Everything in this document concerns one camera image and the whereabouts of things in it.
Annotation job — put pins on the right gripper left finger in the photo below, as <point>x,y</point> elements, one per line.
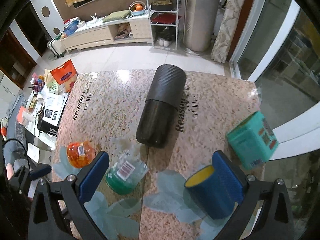
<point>47,221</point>

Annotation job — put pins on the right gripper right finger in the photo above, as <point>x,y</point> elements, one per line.
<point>275,220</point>

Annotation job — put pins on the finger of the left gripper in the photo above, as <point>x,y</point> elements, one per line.
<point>40,171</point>

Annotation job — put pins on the black carbon-pattern tumbler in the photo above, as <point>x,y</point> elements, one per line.
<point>161,106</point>

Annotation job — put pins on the blue cup yellow inside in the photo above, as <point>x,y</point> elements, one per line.
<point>209,194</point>

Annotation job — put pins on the orange snack jar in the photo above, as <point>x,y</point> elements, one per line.
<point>80,154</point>

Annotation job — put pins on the black Zippo box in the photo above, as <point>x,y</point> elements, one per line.
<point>47,128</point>

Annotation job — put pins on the green lid clear jar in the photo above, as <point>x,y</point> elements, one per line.
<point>124,176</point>

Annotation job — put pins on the teal box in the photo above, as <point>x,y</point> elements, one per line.
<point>253,141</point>

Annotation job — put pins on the orange shopping bag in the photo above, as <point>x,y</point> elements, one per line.
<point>64,72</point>

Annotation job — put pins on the green cushion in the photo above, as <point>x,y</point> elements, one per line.
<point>118,15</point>

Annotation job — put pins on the cream TV cabinet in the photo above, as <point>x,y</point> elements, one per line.
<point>133,29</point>

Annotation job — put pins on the fruit bowl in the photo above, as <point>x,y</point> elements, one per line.
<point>137,8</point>

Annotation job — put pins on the white metal shelf rack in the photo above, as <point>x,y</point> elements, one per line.
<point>164,18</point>

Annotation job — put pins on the patterned curtain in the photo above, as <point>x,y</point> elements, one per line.
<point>227,30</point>

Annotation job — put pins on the grey cylindrical air conditioner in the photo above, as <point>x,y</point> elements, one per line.
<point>199,23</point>

